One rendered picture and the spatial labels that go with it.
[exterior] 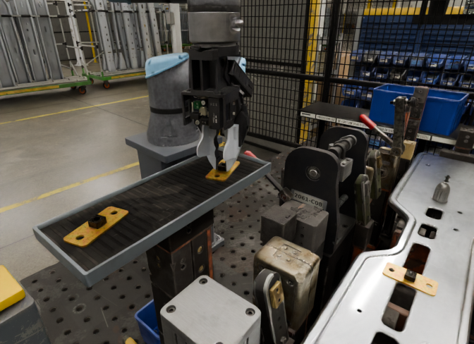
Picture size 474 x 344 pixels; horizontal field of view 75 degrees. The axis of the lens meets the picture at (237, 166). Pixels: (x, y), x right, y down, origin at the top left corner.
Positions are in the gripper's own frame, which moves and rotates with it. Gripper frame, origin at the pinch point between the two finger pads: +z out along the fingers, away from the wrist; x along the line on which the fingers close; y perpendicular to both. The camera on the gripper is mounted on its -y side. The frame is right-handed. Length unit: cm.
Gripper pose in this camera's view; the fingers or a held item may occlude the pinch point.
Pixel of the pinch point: (223, 161)
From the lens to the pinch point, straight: 56.4
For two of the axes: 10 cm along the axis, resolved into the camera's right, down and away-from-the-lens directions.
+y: -3.4, 4.0, -8.5
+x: 9.4, 1.4, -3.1
